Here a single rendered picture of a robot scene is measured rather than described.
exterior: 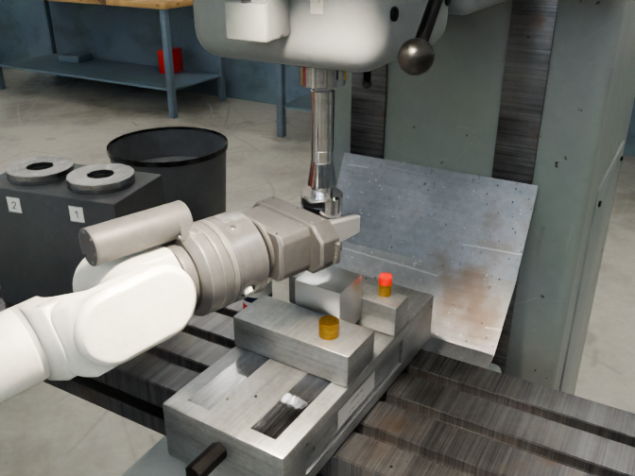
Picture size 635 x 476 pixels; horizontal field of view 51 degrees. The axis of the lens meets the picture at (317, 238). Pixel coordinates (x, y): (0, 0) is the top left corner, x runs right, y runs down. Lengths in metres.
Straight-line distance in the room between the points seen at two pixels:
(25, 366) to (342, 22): 0.37
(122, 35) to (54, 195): 5.94
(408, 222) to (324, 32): 0.55
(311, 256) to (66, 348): 0.26
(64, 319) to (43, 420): 1.81
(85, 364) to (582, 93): 0.73
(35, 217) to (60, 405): 1.48
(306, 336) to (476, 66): 0.50
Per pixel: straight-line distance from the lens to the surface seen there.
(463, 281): 1.04
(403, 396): 0.83
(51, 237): 0.98
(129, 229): 0.60
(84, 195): 0.93
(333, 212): 0.72
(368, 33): 0.57
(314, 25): 0.59
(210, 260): 0.61
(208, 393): 0.72
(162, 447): 0.89
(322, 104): 0.69
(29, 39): 7.86
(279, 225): 0.68
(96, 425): 2.29
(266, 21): 0.57
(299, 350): 0.73
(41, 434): 2.31
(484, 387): 0.86
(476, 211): 1.05
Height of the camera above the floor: 1.43
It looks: 25 degrees down
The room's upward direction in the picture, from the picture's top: straight up
